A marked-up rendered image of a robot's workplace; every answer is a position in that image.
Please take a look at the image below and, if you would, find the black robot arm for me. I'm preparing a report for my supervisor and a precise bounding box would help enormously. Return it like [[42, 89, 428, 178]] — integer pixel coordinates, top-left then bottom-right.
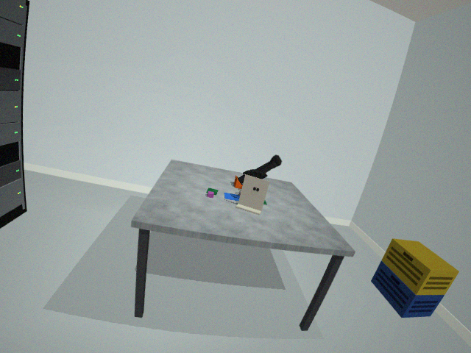
[[237, 154, 282, 185]]

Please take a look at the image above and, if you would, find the blue flat square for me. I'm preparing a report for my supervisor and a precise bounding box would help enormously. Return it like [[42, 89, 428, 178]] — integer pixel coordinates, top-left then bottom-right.
[[224, 193, 240, 201]]

